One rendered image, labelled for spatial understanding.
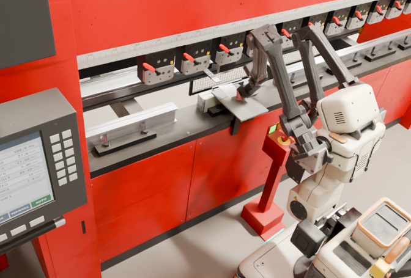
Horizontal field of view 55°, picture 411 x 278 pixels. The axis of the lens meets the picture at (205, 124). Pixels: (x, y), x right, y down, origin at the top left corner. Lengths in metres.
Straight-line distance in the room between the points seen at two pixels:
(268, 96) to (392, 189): 1.49
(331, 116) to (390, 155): 2.16
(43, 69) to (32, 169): 0.37
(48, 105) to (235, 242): 1.90
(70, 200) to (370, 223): 1.23
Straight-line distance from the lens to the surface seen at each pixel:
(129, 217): 2.24
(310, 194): 1.91
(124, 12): 1.58
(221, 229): 2.74
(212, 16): 1.82
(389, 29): 4.01
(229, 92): 2.12
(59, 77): 1.35
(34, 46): 0.90
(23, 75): 1.32
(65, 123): 1.02
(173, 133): 2.02
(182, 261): 2.59
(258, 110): 2.04
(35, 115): 1.02
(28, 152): 1.04
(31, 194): 1.14
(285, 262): 2.37
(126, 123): 1.92
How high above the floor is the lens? 2.24
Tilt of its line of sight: 41 degrees down
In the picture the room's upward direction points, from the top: 9 degrees clockwise
